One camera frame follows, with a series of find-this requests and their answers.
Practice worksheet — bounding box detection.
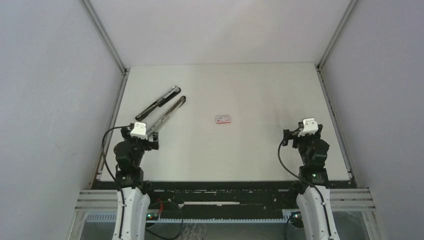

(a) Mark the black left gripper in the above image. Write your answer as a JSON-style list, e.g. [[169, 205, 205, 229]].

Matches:
[[121, 127, 158, 167]]

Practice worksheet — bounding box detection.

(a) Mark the black stapler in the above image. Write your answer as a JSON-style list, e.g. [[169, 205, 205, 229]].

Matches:
[[134, 85, 181, 122]]

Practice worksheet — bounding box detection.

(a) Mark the red white staple box sleeve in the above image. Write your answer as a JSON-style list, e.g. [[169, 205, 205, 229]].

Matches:
[[215, 115, 231, 124]]

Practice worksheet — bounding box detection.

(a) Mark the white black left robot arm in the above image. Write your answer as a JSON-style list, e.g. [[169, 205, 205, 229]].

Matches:
[[112, 122, 157, 240]]

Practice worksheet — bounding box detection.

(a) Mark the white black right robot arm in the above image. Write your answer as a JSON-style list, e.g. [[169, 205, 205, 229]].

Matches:
[[277, 124, 340, 240]]

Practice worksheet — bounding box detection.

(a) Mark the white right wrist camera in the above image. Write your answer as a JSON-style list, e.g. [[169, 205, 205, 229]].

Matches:
[[298, 117, 319, 137]]

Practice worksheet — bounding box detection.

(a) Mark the aluminium frame rail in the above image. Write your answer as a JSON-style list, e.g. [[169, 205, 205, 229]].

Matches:
[[75, 188, 376, 223]]

